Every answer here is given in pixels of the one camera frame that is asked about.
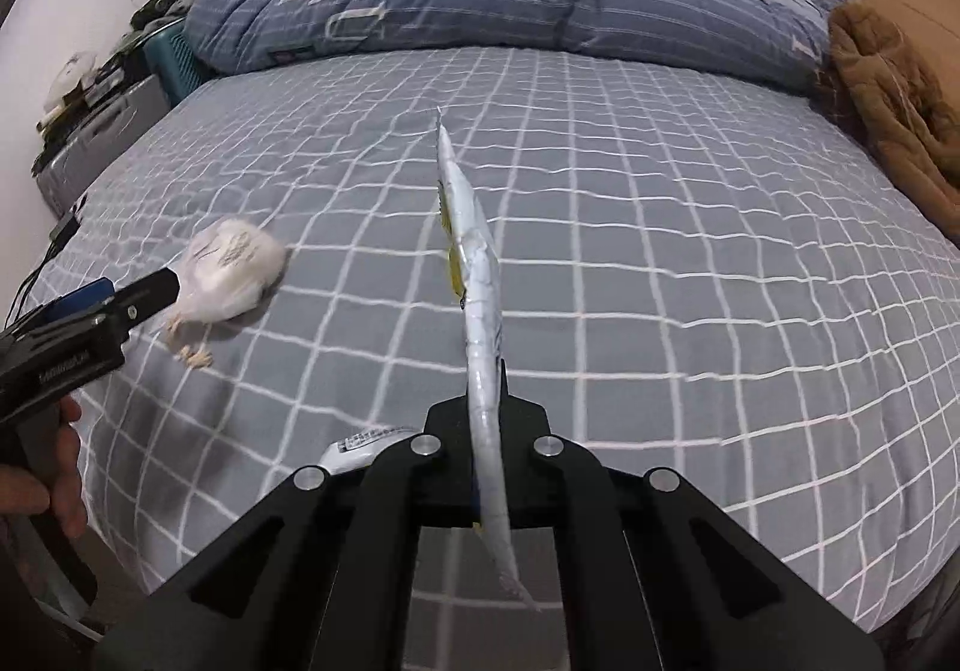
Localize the white plastic bag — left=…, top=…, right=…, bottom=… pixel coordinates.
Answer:
left=161, top=215, right=290, bottom=370

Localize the blue striped quilt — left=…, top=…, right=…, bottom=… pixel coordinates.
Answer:
left=184, top=0, right=841, bottom=91

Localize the person's left hand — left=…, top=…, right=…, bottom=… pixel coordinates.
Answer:
left=0, top=395, right=89, bottom=541

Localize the white strip packet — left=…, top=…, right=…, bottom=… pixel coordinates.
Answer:
left=321, top=425, right=419, bottom=479

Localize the dark clutter pile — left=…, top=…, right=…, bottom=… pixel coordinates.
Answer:
left=127, top=0, right=187, bottom=35

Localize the teal plastic crate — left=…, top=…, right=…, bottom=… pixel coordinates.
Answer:
left=146, top=26, right=207, bottom=110

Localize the yellow white sachet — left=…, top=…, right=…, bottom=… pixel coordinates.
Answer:
left=435, top=107, right=542, bottom=613

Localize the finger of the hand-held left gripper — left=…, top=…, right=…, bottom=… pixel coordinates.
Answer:
left=34, top=279, right=115, bottom=323
left=105, top=266, right=182, bottom=336

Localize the white round object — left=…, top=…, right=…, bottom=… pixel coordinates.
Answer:
left=45, top=50, right=102, bottom=110

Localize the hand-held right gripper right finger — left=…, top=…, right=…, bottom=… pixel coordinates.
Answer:
left=480, top=356, right=886, bottom=671

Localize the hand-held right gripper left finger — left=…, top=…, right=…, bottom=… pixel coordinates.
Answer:
left=94, top=356, right=481, bottom=671

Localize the grey suitcase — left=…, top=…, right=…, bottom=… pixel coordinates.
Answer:
left=34, top=75, right=173, bottom=218

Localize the brown coat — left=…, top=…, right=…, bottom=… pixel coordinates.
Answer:
left=817, top=2, right=960, bottom=230

